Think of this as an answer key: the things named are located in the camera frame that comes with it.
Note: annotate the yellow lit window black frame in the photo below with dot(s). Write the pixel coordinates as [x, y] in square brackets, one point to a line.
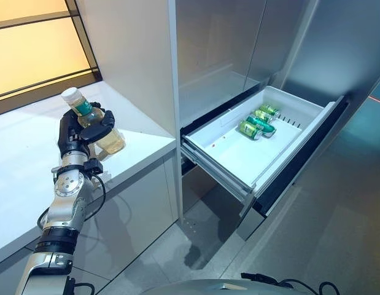
[33, 46]

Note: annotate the white vertical side panel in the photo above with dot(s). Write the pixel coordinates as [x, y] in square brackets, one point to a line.
[174, 107]

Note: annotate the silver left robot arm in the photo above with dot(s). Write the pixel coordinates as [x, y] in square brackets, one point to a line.
[65, 196]

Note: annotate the dark green drink can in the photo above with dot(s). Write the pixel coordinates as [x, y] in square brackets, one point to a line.
[260, 125]

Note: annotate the white fridge drawer steel front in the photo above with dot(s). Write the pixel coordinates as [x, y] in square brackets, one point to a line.
[238, 153]

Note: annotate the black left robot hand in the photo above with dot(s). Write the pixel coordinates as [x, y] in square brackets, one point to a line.
[70, 135]

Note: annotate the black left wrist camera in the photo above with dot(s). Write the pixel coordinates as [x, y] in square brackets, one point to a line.
[94, 166]

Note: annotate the steel bottom fridge drawer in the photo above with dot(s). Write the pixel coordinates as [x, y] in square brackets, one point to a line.
[214, 196]

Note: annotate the tea bottle with white cap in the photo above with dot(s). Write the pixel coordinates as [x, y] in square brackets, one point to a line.
[113, 141]

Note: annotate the stainless steel fridge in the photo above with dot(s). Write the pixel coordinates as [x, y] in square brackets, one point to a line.
[214, 46]

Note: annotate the brushed steel column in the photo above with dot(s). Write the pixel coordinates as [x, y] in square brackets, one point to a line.
[331, 55]

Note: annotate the white counter cabinet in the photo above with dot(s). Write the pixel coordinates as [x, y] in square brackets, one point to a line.
[27, 172]

